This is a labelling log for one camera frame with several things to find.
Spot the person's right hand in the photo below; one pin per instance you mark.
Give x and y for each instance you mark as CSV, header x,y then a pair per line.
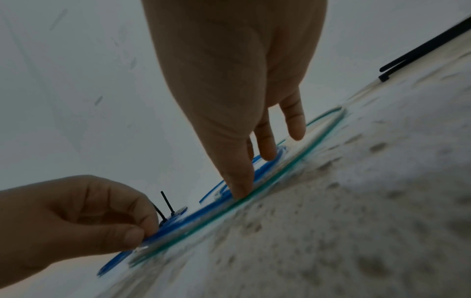
x,y
228,72

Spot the person's left hand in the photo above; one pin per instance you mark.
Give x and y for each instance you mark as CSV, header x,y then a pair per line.
x,y
55,227

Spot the short black zip tie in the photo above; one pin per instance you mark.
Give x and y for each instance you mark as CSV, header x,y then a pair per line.
x,y
166,205

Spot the white zip tie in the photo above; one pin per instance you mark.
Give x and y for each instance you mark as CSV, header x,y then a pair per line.
x,y
362,90

